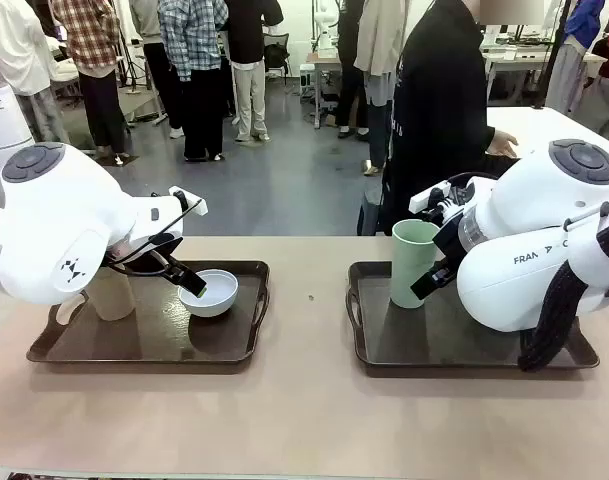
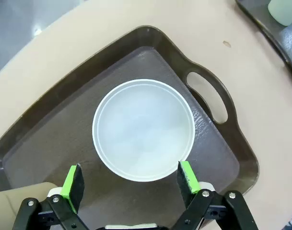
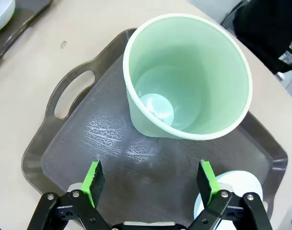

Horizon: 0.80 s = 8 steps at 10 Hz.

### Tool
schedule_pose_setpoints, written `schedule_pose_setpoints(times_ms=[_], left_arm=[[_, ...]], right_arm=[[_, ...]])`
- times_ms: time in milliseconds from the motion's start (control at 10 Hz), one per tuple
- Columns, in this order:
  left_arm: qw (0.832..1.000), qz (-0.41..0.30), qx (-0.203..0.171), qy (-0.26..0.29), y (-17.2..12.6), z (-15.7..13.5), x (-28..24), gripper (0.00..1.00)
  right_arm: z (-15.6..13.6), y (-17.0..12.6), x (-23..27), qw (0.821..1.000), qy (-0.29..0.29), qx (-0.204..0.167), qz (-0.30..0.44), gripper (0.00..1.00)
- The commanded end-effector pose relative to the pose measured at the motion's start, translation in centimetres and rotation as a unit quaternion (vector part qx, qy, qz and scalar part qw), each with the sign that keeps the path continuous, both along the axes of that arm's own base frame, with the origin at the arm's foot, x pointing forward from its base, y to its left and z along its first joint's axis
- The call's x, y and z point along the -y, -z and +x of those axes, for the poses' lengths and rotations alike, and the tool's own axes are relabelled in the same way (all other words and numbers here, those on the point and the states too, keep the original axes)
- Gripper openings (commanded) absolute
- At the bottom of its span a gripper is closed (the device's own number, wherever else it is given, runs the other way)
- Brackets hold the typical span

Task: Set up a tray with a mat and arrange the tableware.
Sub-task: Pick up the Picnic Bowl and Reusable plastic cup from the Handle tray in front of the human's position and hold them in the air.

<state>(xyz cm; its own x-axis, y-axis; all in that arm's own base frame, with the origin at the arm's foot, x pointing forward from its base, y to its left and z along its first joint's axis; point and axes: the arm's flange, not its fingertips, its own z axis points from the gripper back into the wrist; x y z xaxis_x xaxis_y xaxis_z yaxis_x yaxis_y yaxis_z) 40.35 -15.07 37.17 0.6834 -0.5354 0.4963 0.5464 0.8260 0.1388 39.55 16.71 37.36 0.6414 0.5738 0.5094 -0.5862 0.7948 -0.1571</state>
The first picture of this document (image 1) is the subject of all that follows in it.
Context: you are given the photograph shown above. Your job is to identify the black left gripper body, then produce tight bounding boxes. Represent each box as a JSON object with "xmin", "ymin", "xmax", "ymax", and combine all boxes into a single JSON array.
[{"xmin": 106, "ymin": 230, "xmax": 185, "ymax": 279}]

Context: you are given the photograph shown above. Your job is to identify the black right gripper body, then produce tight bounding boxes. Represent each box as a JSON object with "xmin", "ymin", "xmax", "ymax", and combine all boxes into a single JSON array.
[{"xmin": 431, "ymin": 214, "xmax": 468, "ymax": 274}]

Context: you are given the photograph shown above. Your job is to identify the tall green plastic cup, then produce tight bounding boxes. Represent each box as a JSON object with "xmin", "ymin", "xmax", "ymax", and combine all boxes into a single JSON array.
[{"xmin": 389, "ymin": 218, "xmax": 443, "ymax": 309}]

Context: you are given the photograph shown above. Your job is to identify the white round bowl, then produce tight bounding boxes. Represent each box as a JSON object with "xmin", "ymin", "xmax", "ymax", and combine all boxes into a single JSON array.
[{"xmin": 177, "ymin": 268, "xmax": 240, "ymax": 319}]

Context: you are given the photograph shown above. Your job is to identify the tall beige plastic cup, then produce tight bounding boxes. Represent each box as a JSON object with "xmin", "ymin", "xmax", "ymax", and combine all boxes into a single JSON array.
[{"xmin": 86, "ymin": 259, "xmax": 137, "ymax": 322}]

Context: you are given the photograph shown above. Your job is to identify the person's left forearm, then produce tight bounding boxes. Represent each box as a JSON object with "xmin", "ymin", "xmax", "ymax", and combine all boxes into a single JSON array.
[{"xmin": 476, "ymin": 117, "xmax": 498, "ymax": 152}]

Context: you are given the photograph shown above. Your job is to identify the dark brown serving tray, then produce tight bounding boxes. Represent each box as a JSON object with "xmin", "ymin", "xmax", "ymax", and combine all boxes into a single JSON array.
[
  {"xmin": 344, "ymin": 260, "xmax": 601, "ymax": 379},
  {"xmin": 26, "ymin": 259, "xmax": 271, "ymax": 376}
]

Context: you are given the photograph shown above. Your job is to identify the person's left hand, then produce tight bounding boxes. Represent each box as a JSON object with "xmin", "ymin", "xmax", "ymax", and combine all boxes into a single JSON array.
[{"xmin": 486, "ymin": 130, "xmax": 520, "ymax": 159}]

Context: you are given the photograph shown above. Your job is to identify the person in black shirt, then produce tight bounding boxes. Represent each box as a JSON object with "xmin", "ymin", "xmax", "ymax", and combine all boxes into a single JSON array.
[{"xmin": 378, "ymin": 0, "xmax": 500, "ymax": 237}]

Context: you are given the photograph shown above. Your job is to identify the bystander in dark trousers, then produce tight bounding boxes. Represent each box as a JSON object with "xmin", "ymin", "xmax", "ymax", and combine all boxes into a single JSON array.
[{"xmin": 333, "ymin": 49, "xmax": 370, "ymax": 140}]

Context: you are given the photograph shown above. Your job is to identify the black slanted stand pole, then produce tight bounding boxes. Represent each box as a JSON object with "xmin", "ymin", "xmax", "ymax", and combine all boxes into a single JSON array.
[{"xmin": 532, "ymin": 0, "xmax": 583, "ymax": 111}]

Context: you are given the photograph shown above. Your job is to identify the white air purifier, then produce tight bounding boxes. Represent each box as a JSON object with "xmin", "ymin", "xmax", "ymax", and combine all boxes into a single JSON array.
[{"xmin": 0, "ymin": 82, "xmax": 37, "ymax": 207}]

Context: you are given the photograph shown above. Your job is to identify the white background desk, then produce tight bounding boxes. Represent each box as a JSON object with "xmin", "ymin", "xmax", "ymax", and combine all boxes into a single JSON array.
[{"xmin": 481, "ymin": 42, "xmax": 608, "ymax": 101}]

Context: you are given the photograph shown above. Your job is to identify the bystander in blue plaid shirt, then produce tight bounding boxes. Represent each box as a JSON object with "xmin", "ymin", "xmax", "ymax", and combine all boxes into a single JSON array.
[{"xmin": 157, "ymin": 0, "xmax": 230, "ymax": 163}]

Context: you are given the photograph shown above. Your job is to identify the bystander in beige coat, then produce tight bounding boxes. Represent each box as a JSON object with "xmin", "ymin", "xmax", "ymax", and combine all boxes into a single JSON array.
[{"xmin": 353, "ymin": 0, "xmax": 408, "ymax": 176}]

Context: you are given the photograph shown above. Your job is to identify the white computer case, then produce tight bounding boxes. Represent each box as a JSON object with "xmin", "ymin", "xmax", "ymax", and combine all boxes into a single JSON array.
[{"xmin": 299, "ymin": 62, "xmax": 318, "ymax": 96}]

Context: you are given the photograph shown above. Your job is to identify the bystander in red plaid shirt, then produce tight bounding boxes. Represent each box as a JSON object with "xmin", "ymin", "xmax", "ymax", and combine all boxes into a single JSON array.
[{"xmin": 50, "ymin": 0, "xmax": 131, "ymax": 166}]

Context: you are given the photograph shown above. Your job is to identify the wooden top background table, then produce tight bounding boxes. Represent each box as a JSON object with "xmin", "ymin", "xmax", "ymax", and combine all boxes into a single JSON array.
[{"xmin": 303, "ymin": 52, "xmax": 346, "ymax": 129}]

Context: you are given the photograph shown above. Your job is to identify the black office chair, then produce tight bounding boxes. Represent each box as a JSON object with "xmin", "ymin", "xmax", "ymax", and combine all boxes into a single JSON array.
[{"xmin": 262, "ymin": 32, "xmax": 291, "ymax": 84}]

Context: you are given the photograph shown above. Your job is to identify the bystander in beige trousers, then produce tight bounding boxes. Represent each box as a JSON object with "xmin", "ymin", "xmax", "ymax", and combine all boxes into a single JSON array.
[{"xmin": 225, "ymin": 0, "xmax": 285, "ymax": 143}]

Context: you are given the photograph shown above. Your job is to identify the bystander in white shirt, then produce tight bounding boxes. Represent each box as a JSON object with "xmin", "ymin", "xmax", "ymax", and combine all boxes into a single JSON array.
[{"xmin": 0, "ymin": 0, "xmax": 70, "ymax": 146}]

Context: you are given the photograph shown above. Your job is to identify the bystander in blue top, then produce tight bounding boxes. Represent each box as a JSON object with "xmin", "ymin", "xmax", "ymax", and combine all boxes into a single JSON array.
[{"xmin": 546, "ymin": 0, "xmax": 607, "ymax": 115}]

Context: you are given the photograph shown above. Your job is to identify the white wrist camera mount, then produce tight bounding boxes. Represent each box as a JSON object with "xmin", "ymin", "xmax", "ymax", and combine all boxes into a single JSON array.
[
  {"xmin": 409, "ymin": 182, "xmax": 478, "ymax": 226},
  {"xmin": 168, "ymin": 187, "xmax": 208, "ymax": 218}
]

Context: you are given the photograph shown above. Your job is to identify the thin black camera cable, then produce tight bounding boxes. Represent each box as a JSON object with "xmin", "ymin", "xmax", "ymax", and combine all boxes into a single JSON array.
[{"xmin": 111, "ymin": 197, "xmax": 205, "ymax": 279}]

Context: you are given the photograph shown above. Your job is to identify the black braided cable bundle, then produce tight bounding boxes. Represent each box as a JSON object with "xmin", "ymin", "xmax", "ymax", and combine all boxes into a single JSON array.
[{"xmin": 517, "ymin": 214, "xmax": 609, "ymax": 374}]

